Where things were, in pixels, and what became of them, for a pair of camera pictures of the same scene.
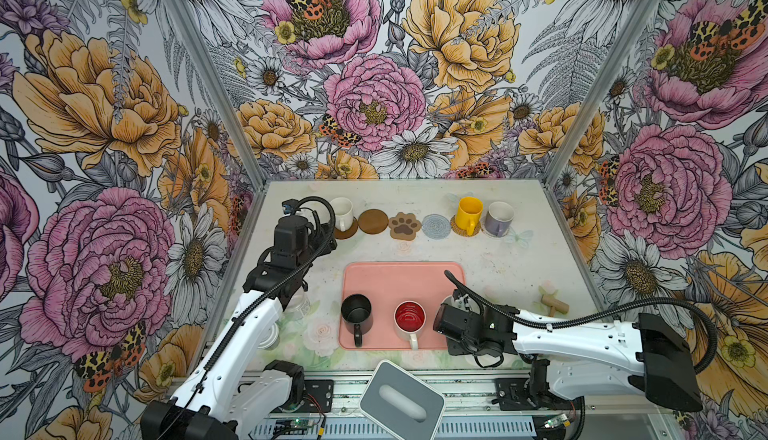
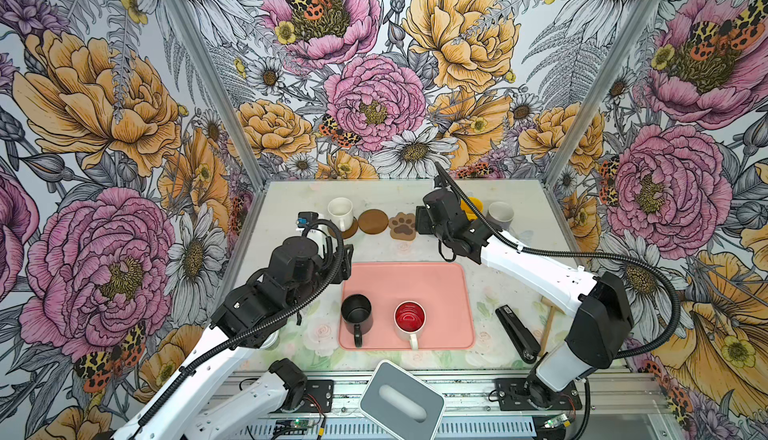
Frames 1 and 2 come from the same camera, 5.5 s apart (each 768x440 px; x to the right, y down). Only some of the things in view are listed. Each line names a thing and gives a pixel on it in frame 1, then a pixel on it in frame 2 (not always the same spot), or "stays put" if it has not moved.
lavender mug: (498, 218) stays put
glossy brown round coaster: (349, 233) stays put
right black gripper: (455, 349) -> (422, 219)
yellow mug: (469, 213) stays put
